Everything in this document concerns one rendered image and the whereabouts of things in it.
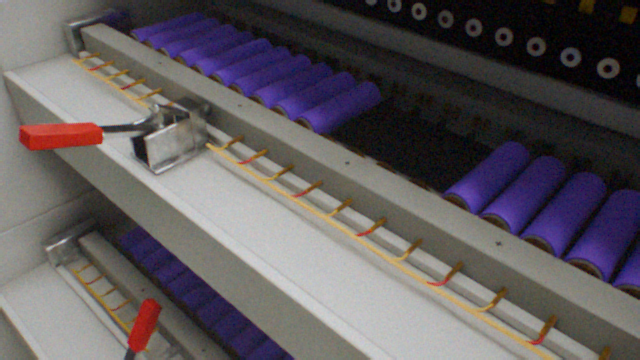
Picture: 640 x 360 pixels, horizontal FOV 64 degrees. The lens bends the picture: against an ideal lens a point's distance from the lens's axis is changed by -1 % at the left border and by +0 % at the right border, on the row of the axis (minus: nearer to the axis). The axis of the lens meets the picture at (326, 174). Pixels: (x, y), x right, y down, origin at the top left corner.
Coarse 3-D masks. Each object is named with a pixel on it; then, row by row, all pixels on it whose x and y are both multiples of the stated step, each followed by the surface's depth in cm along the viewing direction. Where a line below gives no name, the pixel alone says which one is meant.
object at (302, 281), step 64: (0, 0) 36; (64, 0) 39; (128, 0) 43; (192, 0) 47; (256, 0) 44; (0, 64) 37; (64, 64) 39; (448, 64) 34; (512, 64) 31; (448, 128) 33; (128, 192) 30; (192, 192) 27; (256, 192) 27; (192, 256) 28; (256, 256) 24; (320, 256) 24; (256, 320) 25; (320, 320) 21; (384, 320) 21; (448, 320) 21
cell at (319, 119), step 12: (360, 84) 33; (372, 84) 33; (336, 96) 32; (348, 96) 32; (360, 96) 32; (372, 96) 33; (324, 108) 31; (336, 108) 31; (348, 108) 31; (360, 108) 32; (312, 120) 30; (324, 120) 30; (336, 120) 31; (348, 120) 32
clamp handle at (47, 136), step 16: (160, 112) 28; (32, 128) 23; (48, 128) 24; (64, 128) 24; (80, 128) 25; (96, 128) 25; (112, 128) 26; (128, 128) 27; (144, 128) 27; (160, 128) 28; (32, 144) 23; (48, 144) 24; (64, 144) 24; (80, 144) 25; (96, 144) 25
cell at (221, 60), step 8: (256, 40) 38; (264, 40) 39; (240, 48) 37; (248, 48) 37; (256, 48) 38; (264, 48) 38; (216, 56) 36; (224, 56) 36; (232, 56) 36; (240, 56) 37; (248, 56) 37; (200, 64) 35; (208, 64) 35; (216, 64) 36; (224, 64) 36; (200, 72) 35; (208, 72) 35
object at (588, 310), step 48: (96, 48) 38; (144, 48) 36; (144, 96) 33; (192, 96) 31; (240, 96) 31; (288, 144) 27; (336, 144) 27; (336, 192) 26; (384, 192) 24; (432, 240) 22; (480, 240) 21; (432, 288) 21; (528, 288) 20; (576, 288) 19; (576, 336) 19; (624, 336) 18
